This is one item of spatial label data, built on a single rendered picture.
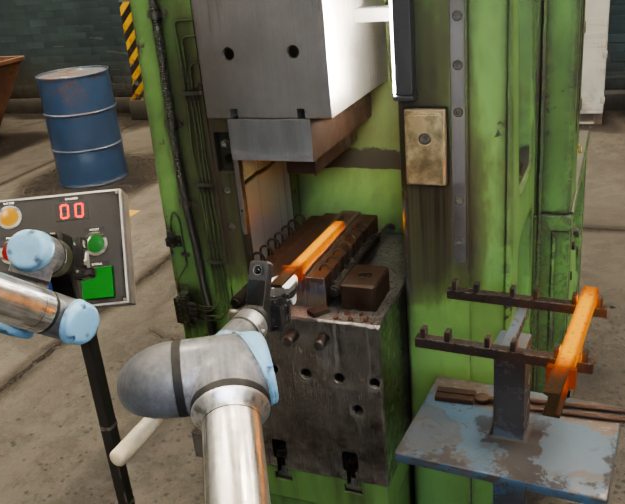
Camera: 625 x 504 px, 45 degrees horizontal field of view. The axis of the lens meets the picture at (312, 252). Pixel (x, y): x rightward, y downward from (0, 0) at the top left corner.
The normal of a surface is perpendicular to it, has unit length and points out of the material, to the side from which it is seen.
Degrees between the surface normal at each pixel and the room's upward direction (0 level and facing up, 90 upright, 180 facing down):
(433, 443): 0
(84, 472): 0
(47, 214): 60
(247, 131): 90
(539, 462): 0
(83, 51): 91
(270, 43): 90
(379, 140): 90
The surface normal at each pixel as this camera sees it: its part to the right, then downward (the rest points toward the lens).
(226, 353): 0.03, -0.74
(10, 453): -0.09, -0.92
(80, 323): 0.82, 0.15
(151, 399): -0.29, 0.33
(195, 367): 0.00, -0.33
